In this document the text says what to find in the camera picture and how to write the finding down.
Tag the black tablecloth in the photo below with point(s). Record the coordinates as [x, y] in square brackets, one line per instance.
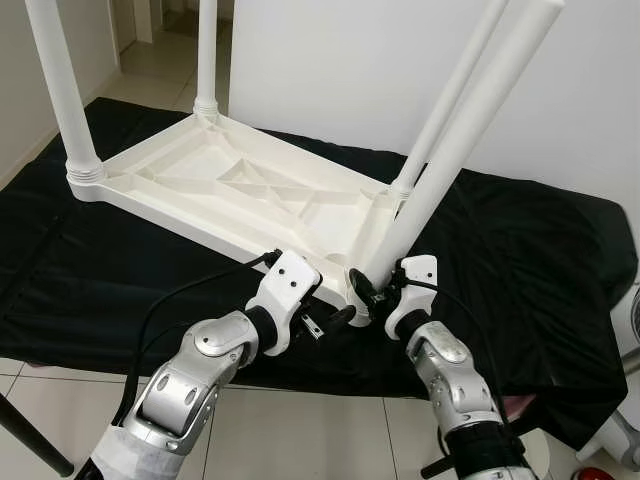
[540, 290]

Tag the white plastic table top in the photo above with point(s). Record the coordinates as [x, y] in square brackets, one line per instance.
[200, 170]

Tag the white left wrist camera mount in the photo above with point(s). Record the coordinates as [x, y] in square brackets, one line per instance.
[283, 290]

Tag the dark grey table leg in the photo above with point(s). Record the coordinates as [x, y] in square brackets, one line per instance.
[437, 467]

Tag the black stand leg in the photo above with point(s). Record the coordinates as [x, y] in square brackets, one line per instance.
[35, 440]

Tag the pink cushion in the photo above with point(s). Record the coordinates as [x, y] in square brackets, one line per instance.
[518, 405]

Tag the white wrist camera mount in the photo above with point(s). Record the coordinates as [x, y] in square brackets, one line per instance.
[283, 290]
[418, 275]

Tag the red round appliance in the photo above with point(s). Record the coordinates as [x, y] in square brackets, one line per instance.
[595, 474]

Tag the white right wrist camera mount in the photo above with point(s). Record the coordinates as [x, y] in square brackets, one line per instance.
[418, 275]

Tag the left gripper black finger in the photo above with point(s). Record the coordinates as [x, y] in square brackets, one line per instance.
[339, 318]

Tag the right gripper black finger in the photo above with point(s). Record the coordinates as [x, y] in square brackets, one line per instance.
[364, 289]

